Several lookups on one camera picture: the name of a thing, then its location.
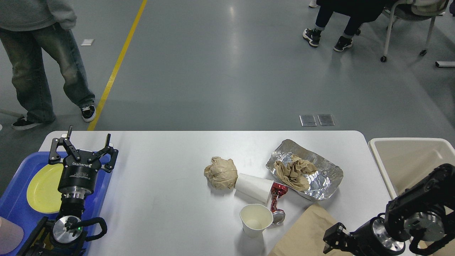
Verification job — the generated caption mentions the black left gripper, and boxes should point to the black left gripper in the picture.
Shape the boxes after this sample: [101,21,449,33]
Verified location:
[48,125,119,196]

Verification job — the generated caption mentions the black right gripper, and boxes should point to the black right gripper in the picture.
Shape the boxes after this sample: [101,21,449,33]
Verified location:
[323,219,388,256]

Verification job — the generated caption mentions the yellow plate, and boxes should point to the yellow plate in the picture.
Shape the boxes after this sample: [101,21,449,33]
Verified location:
[26,163,63,214]

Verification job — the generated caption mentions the brown paper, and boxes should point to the brown paper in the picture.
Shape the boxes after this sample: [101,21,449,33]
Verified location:
[274,154,317,192]

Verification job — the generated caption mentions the pink mug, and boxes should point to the pink mug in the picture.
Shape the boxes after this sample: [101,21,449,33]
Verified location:
[0,217,24,255]

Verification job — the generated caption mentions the brown paper ball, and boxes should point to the brown paper ball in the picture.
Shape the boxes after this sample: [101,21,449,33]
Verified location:
[204,156,238,190]

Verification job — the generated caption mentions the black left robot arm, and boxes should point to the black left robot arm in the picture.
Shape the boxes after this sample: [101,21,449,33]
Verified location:
[18,126,118,256]

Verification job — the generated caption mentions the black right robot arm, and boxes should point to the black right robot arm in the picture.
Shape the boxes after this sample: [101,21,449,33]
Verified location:
[323,164,455,256]

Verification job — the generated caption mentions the crumpled aluminium foil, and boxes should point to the crumpled aluminium foil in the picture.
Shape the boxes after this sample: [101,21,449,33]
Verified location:
[266,139,343,201]

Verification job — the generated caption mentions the crushed red can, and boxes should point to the crushed red can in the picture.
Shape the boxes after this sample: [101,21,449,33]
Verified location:
[270,183,289,225]

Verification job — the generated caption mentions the white paper cup upright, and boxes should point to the white paper cup upright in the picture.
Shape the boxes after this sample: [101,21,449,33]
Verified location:
[240,204,273,237]

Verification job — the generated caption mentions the white paper cup lying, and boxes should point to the white paper cup lying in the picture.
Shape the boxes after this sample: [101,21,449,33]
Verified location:
[235,173,274,203]

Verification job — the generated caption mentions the beige plastic bin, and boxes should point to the beige plastic bin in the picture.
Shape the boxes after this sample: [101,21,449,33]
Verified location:
[368,138,455,199]

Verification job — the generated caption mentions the right metal floor plate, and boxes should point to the right metal floor plate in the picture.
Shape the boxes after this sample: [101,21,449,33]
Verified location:
[317,114,335,126]

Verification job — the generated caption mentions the metal floor plate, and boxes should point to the metal floor plate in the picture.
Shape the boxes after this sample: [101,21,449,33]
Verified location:
[317,114,335,126]
[299,114,317,127]

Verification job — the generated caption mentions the left metal floor plate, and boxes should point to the left metal floor plate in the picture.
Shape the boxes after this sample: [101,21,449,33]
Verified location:
[299,114,317,127]

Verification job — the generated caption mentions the white metal bar on floor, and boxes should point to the white metal bar on floor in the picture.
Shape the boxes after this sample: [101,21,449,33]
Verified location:
[435,60,455,68]

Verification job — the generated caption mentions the people's feet in background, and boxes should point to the people's feet in background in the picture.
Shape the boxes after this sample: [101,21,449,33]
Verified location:
[303,0,398,52]

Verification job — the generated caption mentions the grey office chair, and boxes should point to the grey office chair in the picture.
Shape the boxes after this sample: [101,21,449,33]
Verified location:
[380,0,449,63]

